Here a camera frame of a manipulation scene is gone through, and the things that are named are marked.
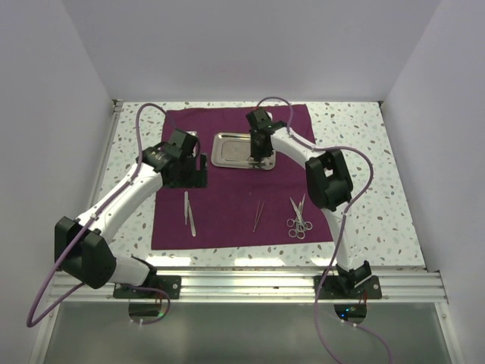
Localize fine pointed steel tweezers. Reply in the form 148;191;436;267
252;200;265;233

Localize small steel ring scissors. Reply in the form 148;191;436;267
286;198;313;237

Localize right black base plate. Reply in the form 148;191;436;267
318;275;383;300

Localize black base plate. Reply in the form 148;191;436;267
113;275;182;300
318;275;383;300

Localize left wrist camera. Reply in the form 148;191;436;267
164;129;200;158

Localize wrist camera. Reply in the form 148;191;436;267
164;129;200;158
246;108;286;134

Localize steel surgical scissors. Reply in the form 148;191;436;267
287;202;307;240

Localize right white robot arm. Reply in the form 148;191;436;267
250;124;372;298

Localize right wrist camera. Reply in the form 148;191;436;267
246;108;286;134

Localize steel instrument tray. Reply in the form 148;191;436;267
211;133;276;171

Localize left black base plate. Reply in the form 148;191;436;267
113;275;182;300

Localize steel scalpel handle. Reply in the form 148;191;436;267
249;161;273;170

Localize purple cloth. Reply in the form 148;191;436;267
150;105;334;251

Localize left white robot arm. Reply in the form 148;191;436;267
55;148;208;298

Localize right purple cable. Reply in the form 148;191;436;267
257;96;393;364

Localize steel forceps with rings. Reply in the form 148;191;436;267
286;198;306;228

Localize steel straight probe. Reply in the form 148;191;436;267
187;201;196;237

